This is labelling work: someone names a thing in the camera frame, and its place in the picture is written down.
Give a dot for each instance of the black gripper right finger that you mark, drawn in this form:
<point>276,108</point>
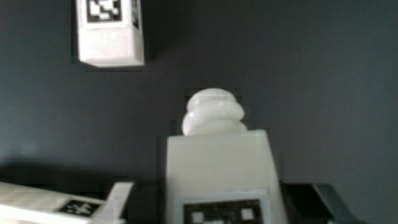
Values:
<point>315,205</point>

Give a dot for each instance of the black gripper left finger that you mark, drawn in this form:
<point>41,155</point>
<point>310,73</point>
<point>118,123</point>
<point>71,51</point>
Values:
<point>128,208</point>

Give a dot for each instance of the white table leg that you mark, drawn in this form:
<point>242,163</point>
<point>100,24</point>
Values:
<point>221,176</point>
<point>111,36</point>

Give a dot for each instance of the white square table top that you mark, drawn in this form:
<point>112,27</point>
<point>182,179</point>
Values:
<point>36,206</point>

